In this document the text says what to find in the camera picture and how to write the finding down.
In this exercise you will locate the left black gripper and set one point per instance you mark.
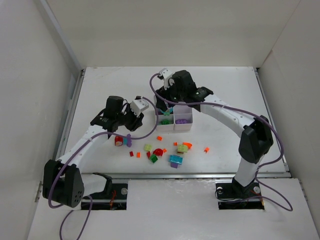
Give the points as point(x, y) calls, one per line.
point(135, 121)

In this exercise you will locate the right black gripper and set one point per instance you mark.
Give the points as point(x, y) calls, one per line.
point(162, 97)

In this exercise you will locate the teal round lego piece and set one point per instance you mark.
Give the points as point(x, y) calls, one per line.
point(166, 112)

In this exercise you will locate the purple flower lego piece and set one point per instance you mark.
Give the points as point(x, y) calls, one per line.
point(127, 140)

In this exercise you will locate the red cylinder lego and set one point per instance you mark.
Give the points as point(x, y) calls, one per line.
point(118, 141)

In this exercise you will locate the purple lego block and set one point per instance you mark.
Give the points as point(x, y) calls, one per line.
point(181, 121)

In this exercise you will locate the green lego brick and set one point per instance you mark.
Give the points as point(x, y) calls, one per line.
point(153, 158)
point(165, 122)

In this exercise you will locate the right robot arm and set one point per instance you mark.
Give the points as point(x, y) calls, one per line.
point(254, 133)

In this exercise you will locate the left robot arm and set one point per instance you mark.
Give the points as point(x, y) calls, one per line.
point(64, 184)

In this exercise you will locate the right white compartment tray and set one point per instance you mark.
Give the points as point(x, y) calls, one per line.
point(183, 118)

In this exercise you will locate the white compartment tray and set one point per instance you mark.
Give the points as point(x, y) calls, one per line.
point(183, 118)
point(165, 128)

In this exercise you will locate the left white compartment tray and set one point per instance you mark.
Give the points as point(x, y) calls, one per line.
point(165, 128)

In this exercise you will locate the red dome lego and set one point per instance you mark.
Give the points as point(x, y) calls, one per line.
point(158, 152)

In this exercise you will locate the orange teardrop lego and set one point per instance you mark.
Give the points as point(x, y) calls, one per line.
point(189, 145)

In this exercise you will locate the lime pink lego brick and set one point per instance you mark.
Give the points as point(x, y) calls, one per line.
point(182, 149)

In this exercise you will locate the blue lego brick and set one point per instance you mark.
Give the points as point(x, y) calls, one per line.
point(176, 159)

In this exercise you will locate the purple lego under blue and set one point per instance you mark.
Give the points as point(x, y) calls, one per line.
point(175, 165)

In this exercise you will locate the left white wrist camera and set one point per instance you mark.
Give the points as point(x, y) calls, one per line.
point(137, 106)

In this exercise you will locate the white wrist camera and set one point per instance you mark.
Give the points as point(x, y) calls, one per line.
point(137, 106)
point(167, 77)

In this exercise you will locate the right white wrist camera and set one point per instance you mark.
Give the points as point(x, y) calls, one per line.
point(167, 77)

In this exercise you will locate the metal rail front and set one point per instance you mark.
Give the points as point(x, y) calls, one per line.
point(145, 176)

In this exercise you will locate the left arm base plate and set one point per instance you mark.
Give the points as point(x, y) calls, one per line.
point(114, 200)

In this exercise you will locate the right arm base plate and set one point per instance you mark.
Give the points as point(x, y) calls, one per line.
point(230, 197)

